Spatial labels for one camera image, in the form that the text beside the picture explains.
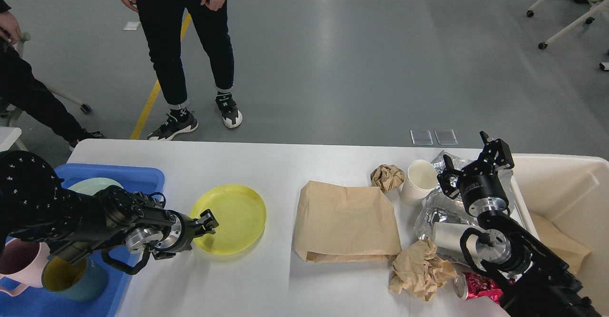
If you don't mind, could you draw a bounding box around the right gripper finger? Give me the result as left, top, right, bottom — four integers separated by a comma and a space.
478, 131, 515, 175
437, 154, 463, 199

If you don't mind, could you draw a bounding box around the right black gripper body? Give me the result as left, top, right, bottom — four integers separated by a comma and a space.
457, 172, 509, 217

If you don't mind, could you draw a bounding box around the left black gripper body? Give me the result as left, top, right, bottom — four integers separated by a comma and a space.
125, 211, 196, 260

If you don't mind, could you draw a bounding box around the yellow plate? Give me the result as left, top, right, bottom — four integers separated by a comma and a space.
190, 184, 267, 256

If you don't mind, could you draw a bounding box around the teal mug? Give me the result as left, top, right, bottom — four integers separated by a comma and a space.
41, 257, 109, 302

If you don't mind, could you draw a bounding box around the pink mug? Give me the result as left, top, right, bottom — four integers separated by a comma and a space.
0, 238, 50, 297

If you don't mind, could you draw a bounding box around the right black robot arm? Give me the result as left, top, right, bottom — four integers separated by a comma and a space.
437, 132, 599, 317

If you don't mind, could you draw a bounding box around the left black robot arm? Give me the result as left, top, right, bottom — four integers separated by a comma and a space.
0, 150, 219, 275

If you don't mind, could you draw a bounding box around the silver foil bag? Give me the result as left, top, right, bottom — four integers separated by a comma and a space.
414, 150, 522, 265

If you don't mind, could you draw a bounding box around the lying white paper cup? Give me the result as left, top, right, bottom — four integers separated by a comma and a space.
432, 222, 482, 253

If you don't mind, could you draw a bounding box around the right clear floor plate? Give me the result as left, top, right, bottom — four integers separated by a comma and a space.
434, 129, 459, 145

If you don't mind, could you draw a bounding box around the clear floor plate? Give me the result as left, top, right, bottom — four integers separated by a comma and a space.
434, 129, 459, 145
410, 129, 434, 146

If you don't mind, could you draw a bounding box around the left clear floor plate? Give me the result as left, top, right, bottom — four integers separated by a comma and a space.
410, 129, 434, 146

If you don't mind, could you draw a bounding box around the blue plastic tray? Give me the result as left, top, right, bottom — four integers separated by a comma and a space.
0, 163, 165, 317

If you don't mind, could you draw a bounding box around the small crumpled brown paper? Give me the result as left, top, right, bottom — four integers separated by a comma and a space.
370, 164, 405, 192

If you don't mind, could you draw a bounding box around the beige plastic bin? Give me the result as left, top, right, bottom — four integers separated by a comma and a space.
513, 154, 609, 317

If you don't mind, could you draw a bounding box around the large crumpled brown paper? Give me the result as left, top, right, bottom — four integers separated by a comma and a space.
388, 238, 457, 302

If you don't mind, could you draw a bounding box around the light green plate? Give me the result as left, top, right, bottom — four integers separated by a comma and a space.
68, 178, 124, 196

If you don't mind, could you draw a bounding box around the crushed red can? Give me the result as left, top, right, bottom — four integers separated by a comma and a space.
454, 272, 503, 304

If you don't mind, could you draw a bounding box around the brown paper in bin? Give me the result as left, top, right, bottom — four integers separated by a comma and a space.
530, 213, 591, 275

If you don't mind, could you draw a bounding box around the flat brown paper bag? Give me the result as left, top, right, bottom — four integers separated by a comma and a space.
294, 181, 402, 263

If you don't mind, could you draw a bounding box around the white side table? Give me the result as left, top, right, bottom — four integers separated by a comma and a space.
0, 126, 28, 152

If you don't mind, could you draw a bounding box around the person in dark clothes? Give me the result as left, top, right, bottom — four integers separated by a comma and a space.
0, 0, 105, 149

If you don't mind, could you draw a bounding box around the person in black sneakers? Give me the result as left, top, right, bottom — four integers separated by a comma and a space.
121, 0, 243, 141

